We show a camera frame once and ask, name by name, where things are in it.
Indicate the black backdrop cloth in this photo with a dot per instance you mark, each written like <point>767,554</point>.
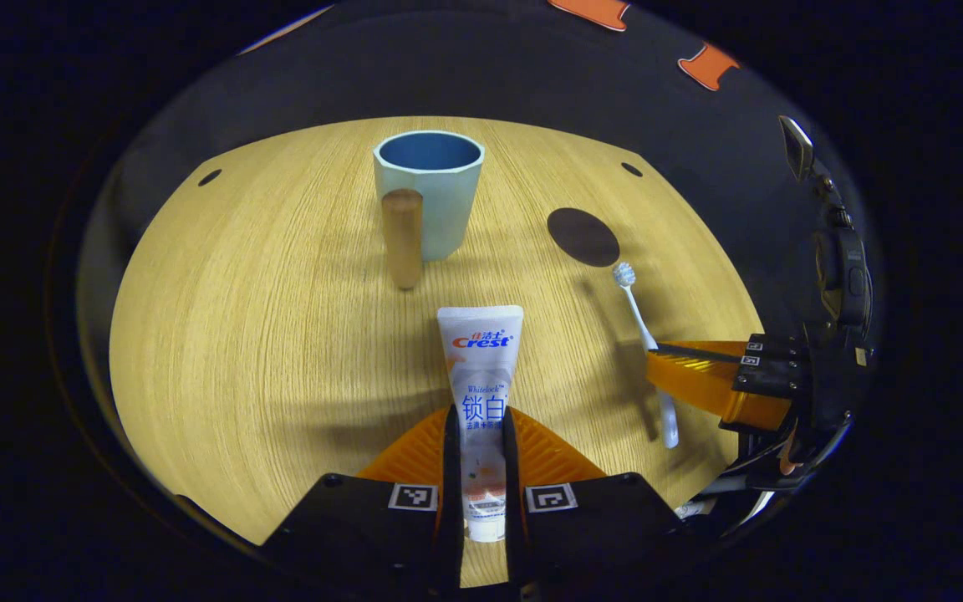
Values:
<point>532,75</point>

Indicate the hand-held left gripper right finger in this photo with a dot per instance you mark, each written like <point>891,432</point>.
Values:
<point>513,468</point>

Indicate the white toothpaste tube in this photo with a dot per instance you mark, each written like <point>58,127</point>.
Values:
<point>481,368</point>

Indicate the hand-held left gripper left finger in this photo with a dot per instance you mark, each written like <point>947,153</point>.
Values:
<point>451,468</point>

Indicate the round dark brown coaster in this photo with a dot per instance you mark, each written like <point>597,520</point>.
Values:
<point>583,237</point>

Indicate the white toothbrush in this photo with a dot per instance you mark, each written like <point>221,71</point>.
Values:
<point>639,322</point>

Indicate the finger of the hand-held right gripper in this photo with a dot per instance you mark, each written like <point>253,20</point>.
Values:
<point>770,349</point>
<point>699,380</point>

